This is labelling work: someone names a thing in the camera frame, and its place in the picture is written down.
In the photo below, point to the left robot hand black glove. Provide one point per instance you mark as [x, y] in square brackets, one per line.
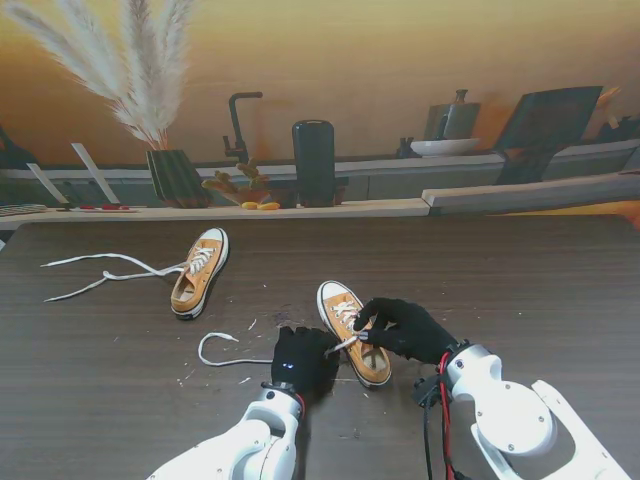
[300, 360]

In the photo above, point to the right robot hand black glove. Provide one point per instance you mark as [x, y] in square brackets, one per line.
[415, 335]

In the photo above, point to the white shoelace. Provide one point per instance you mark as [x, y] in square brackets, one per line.
[345, 344]
[106, 274]

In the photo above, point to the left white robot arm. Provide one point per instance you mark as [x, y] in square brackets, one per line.
[260, 425]

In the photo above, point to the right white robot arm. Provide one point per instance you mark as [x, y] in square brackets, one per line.
[515, 415]

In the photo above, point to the printed kitchen backdrop banner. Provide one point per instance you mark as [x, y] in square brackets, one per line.
[350, 60]

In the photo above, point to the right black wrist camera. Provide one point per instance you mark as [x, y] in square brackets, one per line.
[427, 392]

